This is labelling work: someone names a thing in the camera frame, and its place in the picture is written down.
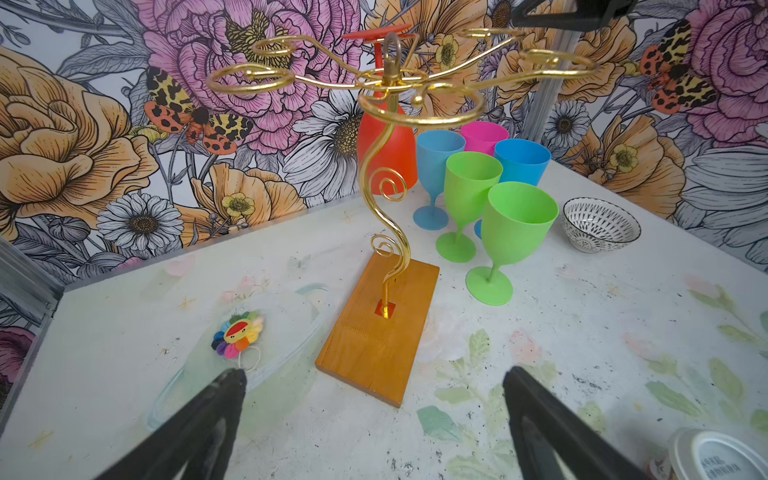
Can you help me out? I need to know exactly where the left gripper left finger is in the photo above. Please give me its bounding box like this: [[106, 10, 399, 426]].
[[98, 369, 247, 479]]

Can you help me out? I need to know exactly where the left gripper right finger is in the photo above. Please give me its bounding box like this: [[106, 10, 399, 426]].
[[503, 366, 647, 479]]

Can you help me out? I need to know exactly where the green wine glass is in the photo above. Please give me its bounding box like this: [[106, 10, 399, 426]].
[[466, 181, 559, 306], [436, 151, 503, 263]]

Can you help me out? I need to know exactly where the cyan wine glass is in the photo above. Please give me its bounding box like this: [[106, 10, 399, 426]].
[[473, 138, 553, 240]]

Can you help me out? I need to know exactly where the magenta wine glass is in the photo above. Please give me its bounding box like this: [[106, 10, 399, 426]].
[[460, 121, 510, 156]]

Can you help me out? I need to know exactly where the light blue wine glass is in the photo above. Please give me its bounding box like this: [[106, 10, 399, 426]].
[[413, 130, 466, 231]]

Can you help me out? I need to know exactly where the red wine glass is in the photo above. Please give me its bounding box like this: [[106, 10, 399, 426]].
[[342, 24, 418, 197]]

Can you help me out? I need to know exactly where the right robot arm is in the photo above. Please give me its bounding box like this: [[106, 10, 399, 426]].
[[511, 0, 638, 33]]

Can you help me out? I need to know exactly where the orange wooden rack base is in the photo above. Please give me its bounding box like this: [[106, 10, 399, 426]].
[[315, 254, 440, 408]]

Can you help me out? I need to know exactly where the clear dish with candies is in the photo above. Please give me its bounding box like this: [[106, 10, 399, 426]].
[[145, 283, 337, 438]]

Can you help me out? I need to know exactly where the white round jar lid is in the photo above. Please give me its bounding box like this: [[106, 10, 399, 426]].
[[668, 428, 767, 480]]

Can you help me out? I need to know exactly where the white mesh sink strainer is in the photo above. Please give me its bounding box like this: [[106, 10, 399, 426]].
[[562, 197, 642, 254]]

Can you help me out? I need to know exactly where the gold wire glass rack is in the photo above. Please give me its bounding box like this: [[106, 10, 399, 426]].
[[206, 26, 600, 320]]

